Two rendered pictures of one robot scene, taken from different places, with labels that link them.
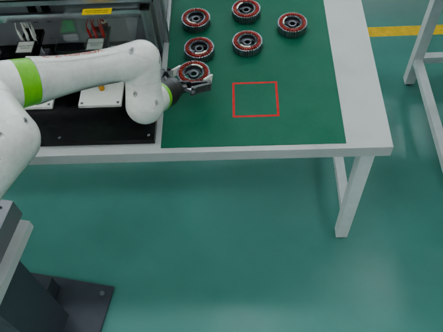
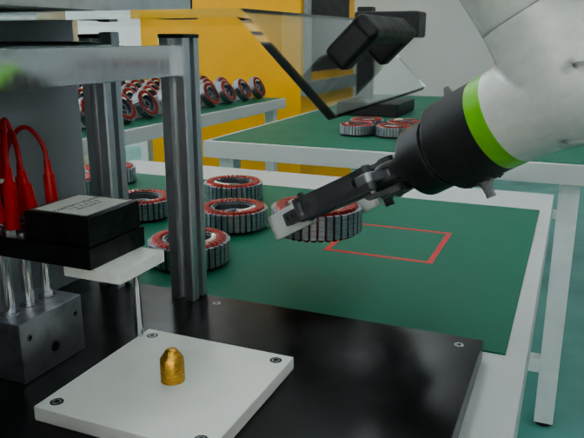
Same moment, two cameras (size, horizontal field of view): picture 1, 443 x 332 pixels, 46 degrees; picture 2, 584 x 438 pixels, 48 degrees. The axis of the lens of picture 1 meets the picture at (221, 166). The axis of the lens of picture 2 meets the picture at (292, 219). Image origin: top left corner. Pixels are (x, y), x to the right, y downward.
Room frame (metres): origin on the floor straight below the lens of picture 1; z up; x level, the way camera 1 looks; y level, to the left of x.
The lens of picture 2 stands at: (1.04, 0.82, 1.05)
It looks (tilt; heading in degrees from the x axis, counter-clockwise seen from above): 15 degrees down; 289
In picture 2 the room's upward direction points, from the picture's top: straight up
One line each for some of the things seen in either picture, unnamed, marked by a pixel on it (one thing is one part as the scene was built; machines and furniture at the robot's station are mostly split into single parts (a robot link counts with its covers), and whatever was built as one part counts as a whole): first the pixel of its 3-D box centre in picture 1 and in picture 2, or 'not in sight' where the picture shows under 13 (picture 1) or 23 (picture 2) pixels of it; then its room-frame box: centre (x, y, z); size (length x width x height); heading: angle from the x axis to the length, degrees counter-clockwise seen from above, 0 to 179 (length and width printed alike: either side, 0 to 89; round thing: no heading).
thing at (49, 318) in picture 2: not in sight; (32, 332); (1.43, 0.39, 0.80); 0.08 x 0.05 x 0.06; 86
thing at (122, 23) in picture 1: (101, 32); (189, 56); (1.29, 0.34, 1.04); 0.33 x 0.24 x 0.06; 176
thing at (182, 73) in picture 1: (193, 75); (316, 216); (1.26, 0.07, 0.84); 0.11 x 0.11 x 0.04
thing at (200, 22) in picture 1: (196, 20); not in sight; (1.62, 0.05, 0.77); 0.11 x 0.11 x 0.04
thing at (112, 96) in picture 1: (102, 89); (173, 386); (1.29, 0.40, 0.78); 0.15 x 0.15 x 0.01; 86
